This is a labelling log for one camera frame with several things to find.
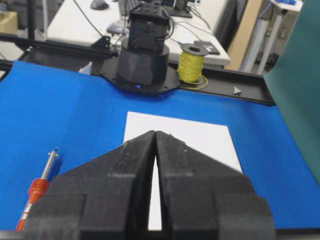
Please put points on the dark green backdrop sheet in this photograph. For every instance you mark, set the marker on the dark green backdrop sheet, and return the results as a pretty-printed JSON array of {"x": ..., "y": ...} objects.
[{"x": 294, "y": 83}]

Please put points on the orange handled soldering iron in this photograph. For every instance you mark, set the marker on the orange handled soldering iron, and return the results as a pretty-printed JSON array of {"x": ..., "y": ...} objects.
[{"x": 40, "y": 186}]

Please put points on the white rectangular board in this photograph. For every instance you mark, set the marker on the white rectangular board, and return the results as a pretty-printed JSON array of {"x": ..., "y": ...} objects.
[{"x": 213, "y": 140}]

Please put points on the yellow wire spool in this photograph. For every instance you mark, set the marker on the yellow wire spool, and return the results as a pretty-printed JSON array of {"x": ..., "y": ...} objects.
[{"x": 190, "y": 67}]

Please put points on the black aluminium frame rail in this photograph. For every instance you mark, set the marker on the black aluminium frame rail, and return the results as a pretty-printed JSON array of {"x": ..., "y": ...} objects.
[{"x": 241, "y": 86}]

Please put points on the blue table mat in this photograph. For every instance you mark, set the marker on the blue table mat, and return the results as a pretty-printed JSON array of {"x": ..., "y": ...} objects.
[{"x": 83, "y": 116}]

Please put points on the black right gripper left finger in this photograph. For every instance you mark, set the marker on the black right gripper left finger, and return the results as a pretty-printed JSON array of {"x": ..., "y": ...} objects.
[{"x": 107, "y": 198}]

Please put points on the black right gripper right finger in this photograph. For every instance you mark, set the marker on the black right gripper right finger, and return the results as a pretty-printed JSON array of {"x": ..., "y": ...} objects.
[{"x": 203, "y": 199}]

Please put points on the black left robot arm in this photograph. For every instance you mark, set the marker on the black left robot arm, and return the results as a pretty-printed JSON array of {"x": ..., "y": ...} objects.
[{"x": 142, "y": 64}]

